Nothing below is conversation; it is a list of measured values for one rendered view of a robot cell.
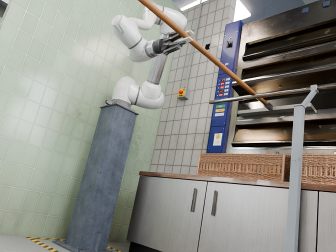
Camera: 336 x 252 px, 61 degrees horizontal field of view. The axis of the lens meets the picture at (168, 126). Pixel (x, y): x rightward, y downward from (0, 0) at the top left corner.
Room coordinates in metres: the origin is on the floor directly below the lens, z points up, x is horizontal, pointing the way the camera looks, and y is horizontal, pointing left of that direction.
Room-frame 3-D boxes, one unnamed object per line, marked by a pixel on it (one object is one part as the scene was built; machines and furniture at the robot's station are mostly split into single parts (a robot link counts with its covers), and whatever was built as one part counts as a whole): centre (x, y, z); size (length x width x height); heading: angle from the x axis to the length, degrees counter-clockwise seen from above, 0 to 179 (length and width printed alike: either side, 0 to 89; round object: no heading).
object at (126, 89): (2.09, 0.38, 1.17); 0.18 x 0.16 x 0.22; 102
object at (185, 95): (2.62, -0.09, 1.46); 0.10 x 0.07 x 0.10; 45
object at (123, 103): (2.08, 0.40, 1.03); 0.22 x 0.18 x 0.06; 133
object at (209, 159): (1.80, -0.60, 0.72); 0.56 x 0.49 x 0.28; 46
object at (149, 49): (1.41, 0.16, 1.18); 0.09 x 0.06 x 0.09; 135
